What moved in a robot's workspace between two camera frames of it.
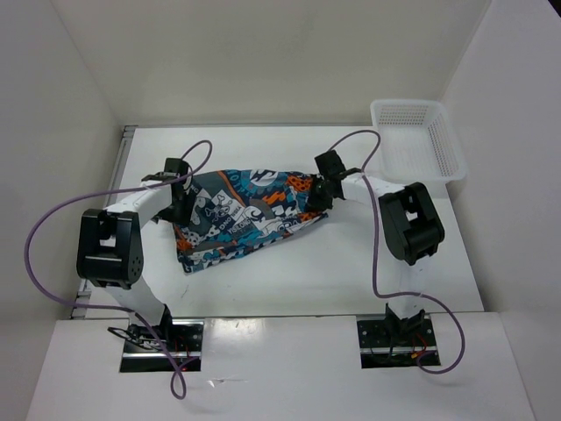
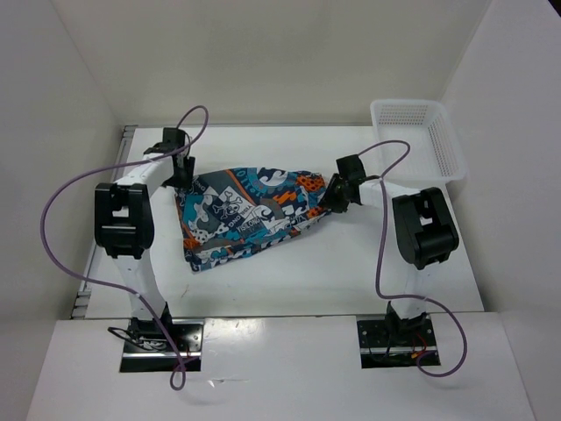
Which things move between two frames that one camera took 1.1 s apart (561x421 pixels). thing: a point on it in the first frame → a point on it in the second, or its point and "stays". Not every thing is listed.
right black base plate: x=396 y=343 stays
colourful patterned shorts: x=234 y=210 stays
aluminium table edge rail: x=104 y=198 stays
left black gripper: x=181 y=217 → x=186 y=180
